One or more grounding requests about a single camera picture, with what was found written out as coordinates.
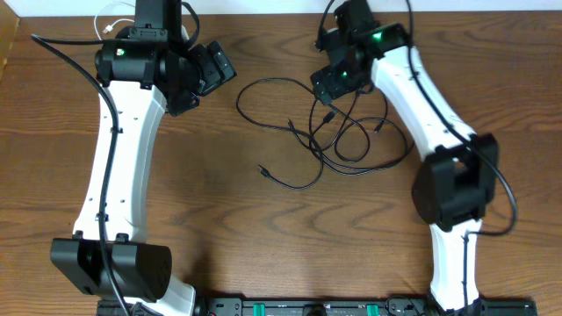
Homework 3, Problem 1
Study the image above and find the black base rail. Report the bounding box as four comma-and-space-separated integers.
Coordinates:
96, 297, 539, 316

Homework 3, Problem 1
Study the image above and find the black usb cable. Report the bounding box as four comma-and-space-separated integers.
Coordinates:
306, 87, 416, 177

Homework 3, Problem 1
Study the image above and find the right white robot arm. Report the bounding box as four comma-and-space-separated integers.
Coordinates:
311, 1, 498, 315

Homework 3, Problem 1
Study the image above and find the cardboard panel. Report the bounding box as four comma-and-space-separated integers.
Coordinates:
0, 0, 20, 76

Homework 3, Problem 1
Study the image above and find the white usb cable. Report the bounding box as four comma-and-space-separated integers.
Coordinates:
93, 2, 137, 41

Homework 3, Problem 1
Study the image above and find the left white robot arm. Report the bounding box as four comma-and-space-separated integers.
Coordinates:
50, 1, 236, 315

